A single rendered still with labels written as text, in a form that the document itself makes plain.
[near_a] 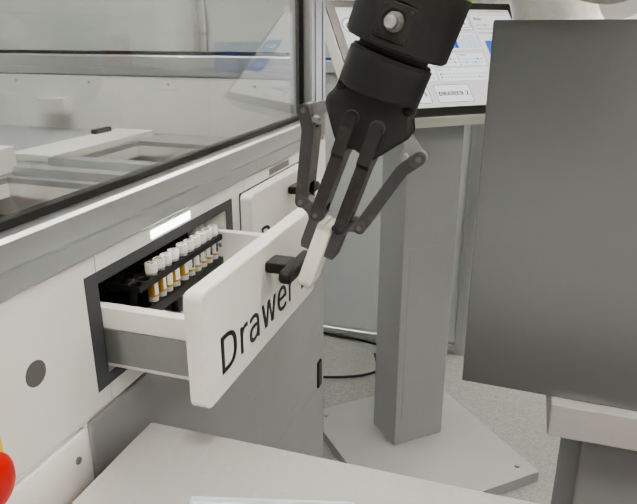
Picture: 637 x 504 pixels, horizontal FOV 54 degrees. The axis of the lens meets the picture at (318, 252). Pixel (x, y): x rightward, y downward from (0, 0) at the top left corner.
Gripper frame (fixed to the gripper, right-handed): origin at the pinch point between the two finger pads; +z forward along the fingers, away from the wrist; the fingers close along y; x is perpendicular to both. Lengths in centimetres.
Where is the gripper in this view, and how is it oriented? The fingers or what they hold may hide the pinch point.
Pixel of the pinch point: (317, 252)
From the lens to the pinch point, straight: 62.1
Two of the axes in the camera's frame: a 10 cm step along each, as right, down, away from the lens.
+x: 3.1, -3.2, 9.0
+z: -3.2, 8.5, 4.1
